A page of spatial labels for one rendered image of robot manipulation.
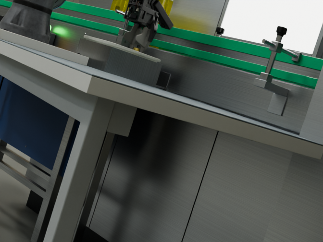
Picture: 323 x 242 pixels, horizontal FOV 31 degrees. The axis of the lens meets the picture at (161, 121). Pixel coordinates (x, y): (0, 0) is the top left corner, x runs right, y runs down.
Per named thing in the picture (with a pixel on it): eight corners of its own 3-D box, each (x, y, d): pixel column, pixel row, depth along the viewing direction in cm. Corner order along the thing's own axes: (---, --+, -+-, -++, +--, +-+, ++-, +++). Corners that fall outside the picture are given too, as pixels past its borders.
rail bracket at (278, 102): (285, 117, 161) (311, 39, 160) (249, 105, 149) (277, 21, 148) (271, 113, 165) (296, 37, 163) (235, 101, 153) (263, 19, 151)
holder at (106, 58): (166, 90, 193) (173, 68, 193) (104, 71, 174) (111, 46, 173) (134, 80, 205) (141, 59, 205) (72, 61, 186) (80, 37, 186)
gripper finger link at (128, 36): (115, 46, 188) (127, 20, 186) (128, 51, 192) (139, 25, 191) (121, 50, 186) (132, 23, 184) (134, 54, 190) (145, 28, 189)
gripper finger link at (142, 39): (128, 52, 183) (134, 23, 184) (141, 56, 188) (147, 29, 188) (135, 52, 181) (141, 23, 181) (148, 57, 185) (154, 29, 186)
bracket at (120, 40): (138, 62, 206) (143, 42, 205) (118, 55, 199) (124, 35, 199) (131, 60, 208) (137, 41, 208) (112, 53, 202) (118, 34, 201)
